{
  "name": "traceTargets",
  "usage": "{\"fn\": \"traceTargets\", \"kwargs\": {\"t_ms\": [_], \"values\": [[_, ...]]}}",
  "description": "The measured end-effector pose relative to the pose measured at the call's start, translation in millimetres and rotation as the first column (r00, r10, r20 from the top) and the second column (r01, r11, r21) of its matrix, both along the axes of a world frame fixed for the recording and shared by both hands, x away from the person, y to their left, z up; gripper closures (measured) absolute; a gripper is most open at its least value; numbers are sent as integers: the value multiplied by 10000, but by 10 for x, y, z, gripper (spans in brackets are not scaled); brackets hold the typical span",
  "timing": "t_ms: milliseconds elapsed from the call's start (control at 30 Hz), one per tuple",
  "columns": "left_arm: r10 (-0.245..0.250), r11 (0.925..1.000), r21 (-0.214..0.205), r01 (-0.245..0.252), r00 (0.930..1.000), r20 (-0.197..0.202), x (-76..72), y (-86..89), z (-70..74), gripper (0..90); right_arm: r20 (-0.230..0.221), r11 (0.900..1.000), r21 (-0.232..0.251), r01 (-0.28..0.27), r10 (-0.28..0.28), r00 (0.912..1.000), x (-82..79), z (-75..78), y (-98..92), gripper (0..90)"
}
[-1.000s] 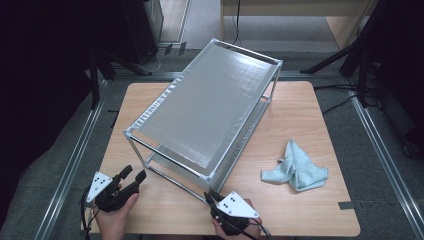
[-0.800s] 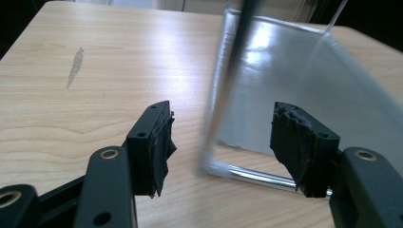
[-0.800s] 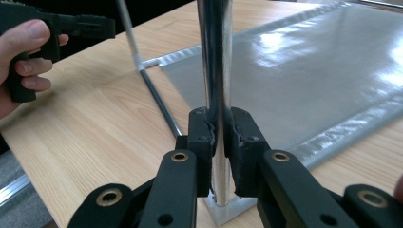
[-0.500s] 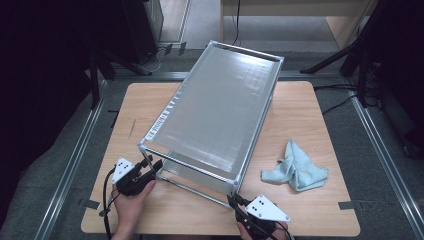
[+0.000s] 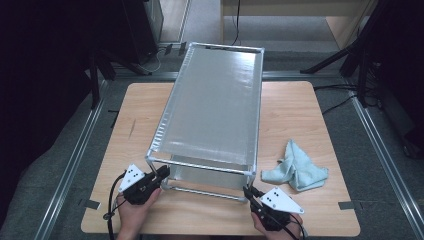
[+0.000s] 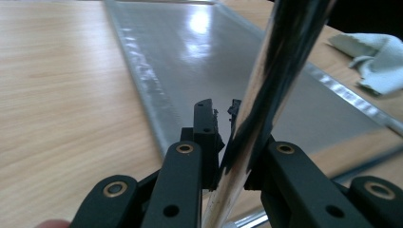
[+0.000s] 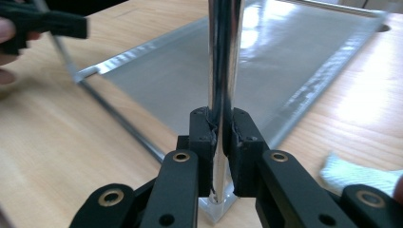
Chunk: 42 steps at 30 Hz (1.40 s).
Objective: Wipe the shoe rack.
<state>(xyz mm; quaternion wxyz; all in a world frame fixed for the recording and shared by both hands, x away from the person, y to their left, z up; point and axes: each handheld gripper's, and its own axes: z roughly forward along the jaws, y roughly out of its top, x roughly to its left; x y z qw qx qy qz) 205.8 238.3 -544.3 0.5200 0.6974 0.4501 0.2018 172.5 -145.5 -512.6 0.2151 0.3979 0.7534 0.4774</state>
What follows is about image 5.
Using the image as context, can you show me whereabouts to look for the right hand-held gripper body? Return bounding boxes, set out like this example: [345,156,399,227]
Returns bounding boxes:
[249,186,305,233]

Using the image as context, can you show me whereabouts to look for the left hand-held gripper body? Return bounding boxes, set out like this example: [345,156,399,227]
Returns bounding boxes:
[117,163,168,206]

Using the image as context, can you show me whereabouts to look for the light blue cloth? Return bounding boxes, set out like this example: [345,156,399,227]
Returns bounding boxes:
[260,138,330,193]

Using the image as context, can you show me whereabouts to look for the silver two-tier metal rack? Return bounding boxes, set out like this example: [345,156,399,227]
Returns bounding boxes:
[144,41,266,204]

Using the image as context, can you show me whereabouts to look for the person's right hand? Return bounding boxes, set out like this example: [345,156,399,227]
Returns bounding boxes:
[251,211,305,240]

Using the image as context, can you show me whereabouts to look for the person's left hand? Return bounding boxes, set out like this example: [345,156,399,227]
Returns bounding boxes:
[116,188,163,234]

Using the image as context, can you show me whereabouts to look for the grey tape piece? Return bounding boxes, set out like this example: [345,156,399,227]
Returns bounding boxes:
[78,198,102,211]
[337,200,356,211]

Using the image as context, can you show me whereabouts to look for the black tape strip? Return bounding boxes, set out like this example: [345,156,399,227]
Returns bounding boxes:
[107,109,120,129]

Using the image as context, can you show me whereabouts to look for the black tripod stand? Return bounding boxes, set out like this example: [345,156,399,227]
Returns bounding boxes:
[87,49,118,110]
[299,0,388,108]

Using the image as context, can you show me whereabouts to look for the black cabinet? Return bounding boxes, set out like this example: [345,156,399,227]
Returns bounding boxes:
[120,0,165,65]

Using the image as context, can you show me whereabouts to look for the dark curtain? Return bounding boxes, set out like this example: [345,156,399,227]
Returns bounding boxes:
[0,0,128,231]

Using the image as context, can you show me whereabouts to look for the light wooden desk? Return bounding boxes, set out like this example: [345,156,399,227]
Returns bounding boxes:
[219,0,379,51]

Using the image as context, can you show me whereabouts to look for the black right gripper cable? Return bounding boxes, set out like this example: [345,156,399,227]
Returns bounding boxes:
[263,205,310,240]

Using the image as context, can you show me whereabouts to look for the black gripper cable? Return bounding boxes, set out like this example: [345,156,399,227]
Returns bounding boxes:
[102,172,127,240]
[263,205,310,240]

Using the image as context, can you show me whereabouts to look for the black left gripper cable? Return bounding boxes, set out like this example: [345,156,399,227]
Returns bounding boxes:
[102,172,127,240]

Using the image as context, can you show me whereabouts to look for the aluminium floor rail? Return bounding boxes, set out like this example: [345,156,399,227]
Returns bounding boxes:
[33,79,110,240]
[348,90,424,240]

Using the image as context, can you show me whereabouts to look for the white floor cable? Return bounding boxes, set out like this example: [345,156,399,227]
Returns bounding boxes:
[139,46,167,75]

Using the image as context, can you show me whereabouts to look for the black floor cables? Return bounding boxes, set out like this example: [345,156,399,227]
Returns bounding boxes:
[313,83,360,116]

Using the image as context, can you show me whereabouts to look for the black hanging cable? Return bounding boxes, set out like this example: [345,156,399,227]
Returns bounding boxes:
[221,0,242,47]

